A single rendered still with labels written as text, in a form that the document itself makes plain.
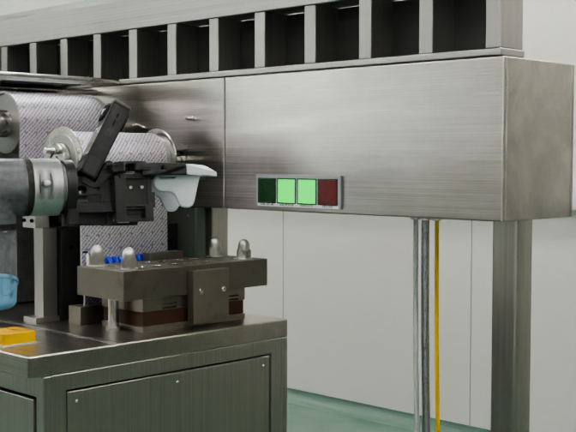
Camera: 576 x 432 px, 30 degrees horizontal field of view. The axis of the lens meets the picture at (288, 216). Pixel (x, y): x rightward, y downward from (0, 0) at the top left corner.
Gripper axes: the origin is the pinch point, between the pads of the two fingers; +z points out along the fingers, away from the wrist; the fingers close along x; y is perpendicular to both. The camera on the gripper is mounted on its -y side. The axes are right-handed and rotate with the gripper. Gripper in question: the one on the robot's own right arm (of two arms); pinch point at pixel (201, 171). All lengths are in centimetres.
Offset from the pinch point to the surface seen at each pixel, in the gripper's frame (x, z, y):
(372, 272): -308, 213, 11
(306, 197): -61, 49, -2
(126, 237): -89, 18, 4
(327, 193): -55, 50, -2
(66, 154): -85, 4, -14
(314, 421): -323, 184, 80
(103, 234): -87, 12, 3
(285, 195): -66, 47, -3
